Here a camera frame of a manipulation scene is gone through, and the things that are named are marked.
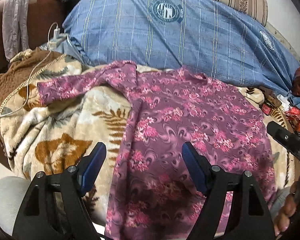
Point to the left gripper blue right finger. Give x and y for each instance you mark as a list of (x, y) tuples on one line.
[(199, 168)]

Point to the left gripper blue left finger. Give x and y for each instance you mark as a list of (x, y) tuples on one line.
[(89, 168)]

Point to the purple floral shirt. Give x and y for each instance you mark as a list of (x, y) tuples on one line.
[(152, 195)]

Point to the person right hand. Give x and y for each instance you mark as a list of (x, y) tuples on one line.
[(282, 220)]

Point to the red shiny bag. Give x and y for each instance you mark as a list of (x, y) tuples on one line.
[(293, 116)]

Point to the beige leaf pattern blanket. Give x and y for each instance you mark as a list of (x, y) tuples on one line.
[(52, 137)]

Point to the grey trouser leg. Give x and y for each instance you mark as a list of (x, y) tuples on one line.
[(12, 192)]

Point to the blue plaid quilt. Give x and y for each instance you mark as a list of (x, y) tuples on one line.
[(204, 35)]

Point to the brown headboard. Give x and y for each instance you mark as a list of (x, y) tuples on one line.
[(41, 14)]

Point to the white lace cloth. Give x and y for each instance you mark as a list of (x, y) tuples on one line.
[(14, 27)]

